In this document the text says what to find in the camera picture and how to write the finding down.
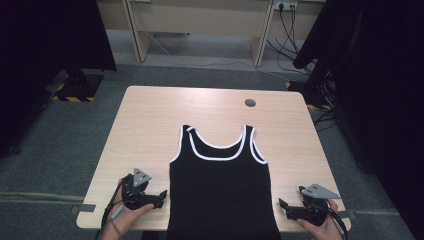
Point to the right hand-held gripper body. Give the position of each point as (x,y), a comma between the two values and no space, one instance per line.
(315,208)

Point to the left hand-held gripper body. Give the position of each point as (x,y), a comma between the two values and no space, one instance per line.
(133,196)

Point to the black tank top white trim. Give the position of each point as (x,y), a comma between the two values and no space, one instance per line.
(220,193)

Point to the person's right hand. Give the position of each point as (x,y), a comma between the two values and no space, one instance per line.
(321,231)

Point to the person's left hand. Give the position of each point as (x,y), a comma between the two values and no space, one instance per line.
(120,221)

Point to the grey tape strip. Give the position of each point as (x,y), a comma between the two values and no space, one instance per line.
(346,214)
(83,208)

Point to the grey round table grommet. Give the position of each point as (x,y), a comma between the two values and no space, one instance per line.
(250,102)

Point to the black stand base striped tape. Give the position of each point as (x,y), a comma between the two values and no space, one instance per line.
(80,87)
(310,95)

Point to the large black curtain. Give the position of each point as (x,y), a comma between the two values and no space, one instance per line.
(40,50)
(383,100)

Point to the beige wooden desk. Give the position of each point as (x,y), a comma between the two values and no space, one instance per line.
(200,16)

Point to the white wall power socket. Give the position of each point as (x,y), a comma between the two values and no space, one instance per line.
(285,4)

